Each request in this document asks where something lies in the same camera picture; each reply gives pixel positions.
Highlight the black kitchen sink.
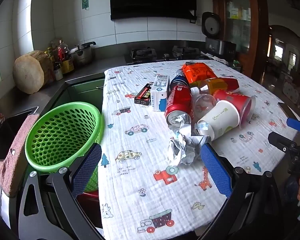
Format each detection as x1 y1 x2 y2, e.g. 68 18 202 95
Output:
0 106 39 160

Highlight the black red small box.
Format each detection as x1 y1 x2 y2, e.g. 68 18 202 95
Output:
134 82 153 106

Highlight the red cola can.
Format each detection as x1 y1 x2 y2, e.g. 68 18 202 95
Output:
165 84 193 127

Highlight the dark cooking oil bottle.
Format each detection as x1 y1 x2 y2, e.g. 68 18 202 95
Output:
57 40 74 74

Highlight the green base cabinet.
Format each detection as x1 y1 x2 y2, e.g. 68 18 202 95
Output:
44 73 105 113

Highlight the white milk carton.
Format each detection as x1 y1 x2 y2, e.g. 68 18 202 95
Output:
151 74 170 112

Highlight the orange snack bag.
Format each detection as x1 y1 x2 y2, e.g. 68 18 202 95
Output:
181 62 217 86

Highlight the red cartoon paper cup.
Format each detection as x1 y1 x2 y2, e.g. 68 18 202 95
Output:
213 89 256 128

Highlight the green perforated plastic basket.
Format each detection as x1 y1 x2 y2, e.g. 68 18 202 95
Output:
24 101 105 193

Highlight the yellow red labelled plastic bottle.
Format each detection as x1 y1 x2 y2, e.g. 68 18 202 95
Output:
190 76 239 96

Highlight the wooden glass cabinet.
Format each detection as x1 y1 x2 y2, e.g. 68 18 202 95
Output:
212 0 269 82

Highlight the white paper cup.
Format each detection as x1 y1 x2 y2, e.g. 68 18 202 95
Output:
194 100 240 141

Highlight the cartoon printed white tablecloth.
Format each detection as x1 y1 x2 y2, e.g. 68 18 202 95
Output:
98 60 297 239

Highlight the clear plastic cup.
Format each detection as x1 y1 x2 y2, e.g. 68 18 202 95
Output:
192 94 216 123

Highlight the pink dish towel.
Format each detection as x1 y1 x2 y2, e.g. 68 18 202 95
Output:
0 114 40 198

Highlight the steel pressure cooker pot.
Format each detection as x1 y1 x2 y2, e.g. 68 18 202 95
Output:
70 41 96 67

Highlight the blue soda can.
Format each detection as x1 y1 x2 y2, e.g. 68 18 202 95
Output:
170 69 190 91

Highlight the silver foil wrapper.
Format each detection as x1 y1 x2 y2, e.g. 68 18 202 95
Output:
166 122 211 166

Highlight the small white seasoning jar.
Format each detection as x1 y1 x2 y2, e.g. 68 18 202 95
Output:
53 62 63 81

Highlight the black gas stove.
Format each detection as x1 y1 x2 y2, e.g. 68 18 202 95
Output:
125 46 209 65

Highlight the round wooden chopping block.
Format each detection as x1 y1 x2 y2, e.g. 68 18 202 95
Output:
12 50 55 94

